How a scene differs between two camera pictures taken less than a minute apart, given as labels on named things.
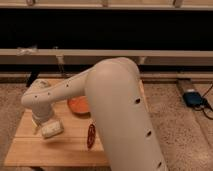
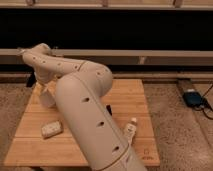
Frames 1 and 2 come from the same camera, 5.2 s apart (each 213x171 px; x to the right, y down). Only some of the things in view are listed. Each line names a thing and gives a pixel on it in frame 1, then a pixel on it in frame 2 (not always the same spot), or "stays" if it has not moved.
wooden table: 68,149 stays
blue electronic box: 192,99 stays
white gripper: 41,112 → 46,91
